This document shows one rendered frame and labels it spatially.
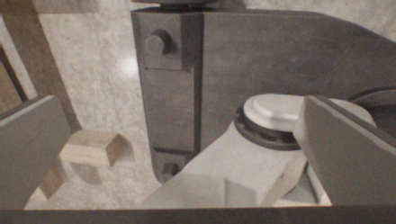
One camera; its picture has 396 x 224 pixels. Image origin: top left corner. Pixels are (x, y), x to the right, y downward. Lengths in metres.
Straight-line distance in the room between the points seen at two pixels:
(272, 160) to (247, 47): 0.24
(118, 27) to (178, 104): 0.33
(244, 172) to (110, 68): 0.60
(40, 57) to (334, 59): 0.90
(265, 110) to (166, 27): 0.24
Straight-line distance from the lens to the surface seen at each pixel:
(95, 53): 0.78
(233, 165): 0.30
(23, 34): 0.95
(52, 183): 1.10
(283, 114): 0.35
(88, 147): 0.89
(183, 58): 0.43
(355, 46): 0.51
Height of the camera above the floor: 0.61
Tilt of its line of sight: 58 degrees down
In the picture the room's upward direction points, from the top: 161 degrees counter-clockwise
